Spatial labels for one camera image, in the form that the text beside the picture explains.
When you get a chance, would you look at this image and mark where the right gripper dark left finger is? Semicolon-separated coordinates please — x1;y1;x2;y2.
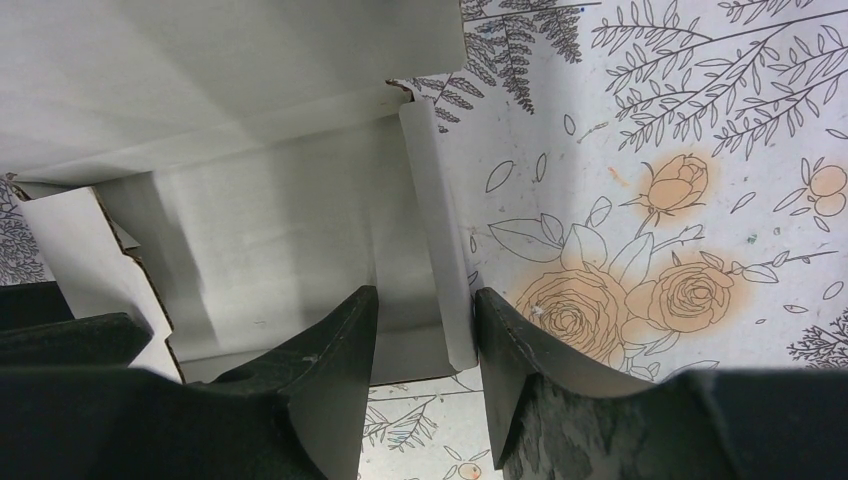
1;283;379;479

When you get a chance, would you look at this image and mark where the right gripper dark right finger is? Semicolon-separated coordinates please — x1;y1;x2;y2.
474;288;847;479

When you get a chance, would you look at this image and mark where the white cardboard paper box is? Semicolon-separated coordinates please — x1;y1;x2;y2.
1;1;477;384

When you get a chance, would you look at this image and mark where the floral patterned table cloth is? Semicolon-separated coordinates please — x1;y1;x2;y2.
0;0;848;480

